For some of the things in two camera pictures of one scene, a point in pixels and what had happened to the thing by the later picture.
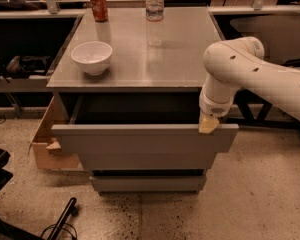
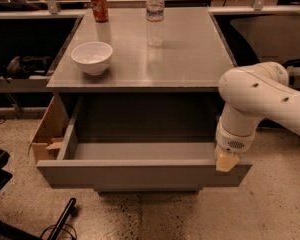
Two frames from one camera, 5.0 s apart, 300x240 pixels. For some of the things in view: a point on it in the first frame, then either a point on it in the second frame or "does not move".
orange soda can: x=99 y=3 does not move
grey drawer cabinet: x=126 y=95 does not move
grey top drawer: x=142 y=131 → x=135 y=164
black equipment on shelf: x=21 y=67 does not move
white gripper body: x=212 y=108 → x=230 y=141
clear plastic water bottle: x=154 y=9 does not move
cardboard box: x=47 y=153 does not move
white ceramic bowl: x=93 y=57 does not move
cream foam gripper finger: x=207 y=124 → x=225 y=160
